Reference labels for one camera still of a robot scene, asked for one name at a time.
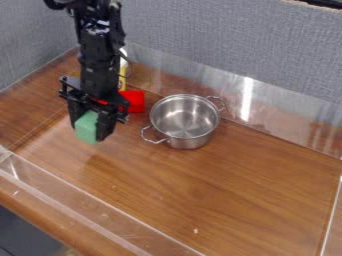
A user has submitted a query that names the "small steel pot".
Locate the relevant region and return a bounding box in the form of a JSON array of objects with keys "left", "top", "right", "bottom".
[{"left": 140, "top": 94, "right": 227, "bottom": 150}]

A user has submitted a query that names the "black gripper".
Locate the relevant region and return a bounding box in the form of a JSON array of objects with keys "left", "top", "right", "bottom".
[{"left": 57, "top": 75, "right": 130, "bottom": 143}]

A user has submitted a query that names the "green foam block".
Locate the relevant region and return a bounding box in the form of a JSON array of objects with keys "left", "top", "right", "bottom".
[{"left": 74, "top": 111, "right": 97, "bottom": 144}]

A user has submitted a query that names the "clear acrylic table barrier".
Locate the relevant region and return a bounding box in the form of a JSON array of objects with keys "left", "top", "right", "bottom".
[{"left": 0, "top": 45, "right": 342, "bottom": 256}]

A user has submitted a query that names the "yellow Play-Doh can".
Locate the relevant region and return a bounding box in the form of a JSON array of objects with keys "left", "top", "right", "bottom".
[{"left": 118, "top": 48, "right": 128, "bottom": 91}]

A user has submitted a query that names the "red rectangular block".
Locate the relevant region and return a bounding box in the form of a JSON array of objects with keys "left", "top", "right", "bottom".
[{"left": 120, "top": 90, "right": 145, "bottom": 113}]

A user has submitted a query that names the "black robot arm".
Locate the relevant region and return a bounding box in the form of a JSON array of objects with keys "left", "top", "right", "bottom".
[{"left": 42, "top": 0, "right": 129, "bottom": 142}]

